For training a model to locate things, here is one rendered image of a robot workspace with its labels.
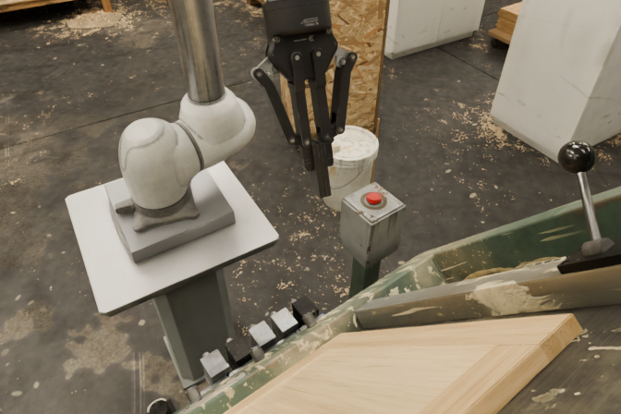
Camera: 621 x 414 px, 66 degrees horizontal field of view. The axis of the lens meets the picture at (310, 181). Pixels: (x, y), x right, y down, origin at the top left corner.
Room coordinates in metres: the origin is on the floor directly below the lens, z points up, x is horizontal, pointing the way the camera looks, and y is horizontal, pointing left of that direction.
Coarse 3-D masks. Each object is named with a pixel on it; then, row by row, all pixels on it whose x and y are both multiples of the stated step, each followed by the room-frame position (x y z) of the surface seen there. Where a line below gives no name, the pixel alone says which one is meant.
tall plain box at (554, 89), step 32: (544, 0) 2.54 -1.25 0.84; (576, 0) 2.40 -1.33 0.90; (608, 0) 2.26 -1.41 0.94; (544, 32) 2.49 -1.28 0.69; (576, 32) 2.35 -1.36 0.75; (608, 32) 2.21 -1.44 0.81; (512, 64) 2.61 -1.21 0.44; (544, 64) 2.44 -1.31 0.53; (576, 64) 2.29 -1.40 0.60; (608, 64) 2.21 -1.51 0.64; (512, 96) 2.55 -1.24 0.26; (544, 96) 2.38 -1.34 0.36; (576, 96) 2.24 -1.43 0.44; (608, 96) 2.29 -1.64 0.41; (512, 128) 2.52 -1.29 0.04; (544, 128) 2.32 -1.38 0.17; (576, 128) 2.18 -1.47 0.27; (608, 128) 2.38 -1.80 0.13
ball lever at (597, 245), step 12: (576, 144) 0.42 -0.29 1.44; (588, 144) 0.42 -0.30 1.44; (564, 156) 0.41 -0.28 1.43; (576, 156) 0.41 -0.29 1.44; (588, 156) 0.40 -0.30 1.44; (564, 168) 0.41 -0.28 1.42; (576, 168) 0.40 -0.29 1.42; (588, 168) 0.40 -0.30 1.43; (588, 192) 0.38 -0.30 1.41; (588, 204) 0.37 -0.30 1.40; (588, 216) 0.36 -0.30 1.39; (600, 240) 0.33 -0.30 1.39; (612, 240) 0.33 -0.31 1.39; (588, 252) 0.33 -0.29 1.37; (600, 252) 0.32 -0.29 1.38
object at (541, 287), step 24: (552, 264) 0.37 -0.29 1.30; (432, 288) 0.49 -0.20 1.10; (456, 288) 0.43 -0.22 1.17; (480, 288) 0.39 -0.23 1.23; (504, 288) 0.37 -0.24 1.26; (528, 288) 0.35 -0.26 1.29; (552, 288) 0.33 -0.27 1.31; (576, 288) 0.31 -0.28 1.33; (600, 288) 0.30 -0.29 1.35; (360, 312) 0.56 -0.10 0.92; (384, 312) 0.51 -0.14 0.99; (408, 312) 0.47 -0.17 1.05; (432, 312) 0.43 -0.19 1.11; (456, 312) 0.41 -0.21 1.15; (480, 312) 0.38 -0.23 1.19; (504, 312) 0.36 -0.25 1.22
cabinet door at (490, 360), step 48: (336, 336) 0.52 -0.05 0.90; (384, 336) 0.41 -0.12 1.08; (432, 336) 0.34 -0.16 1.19; (480, 336) 0.29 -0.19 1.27; (528, 336) 0.25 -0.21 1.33; (576, 336) 0.25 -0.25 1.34; (288, 384) 0.38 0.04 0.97; (336, 384) 0.32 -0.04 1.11; (384, 384) 0.27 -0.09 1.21; (432, 384) 0.23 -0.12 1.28; (480, 384) 0.20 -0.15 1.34
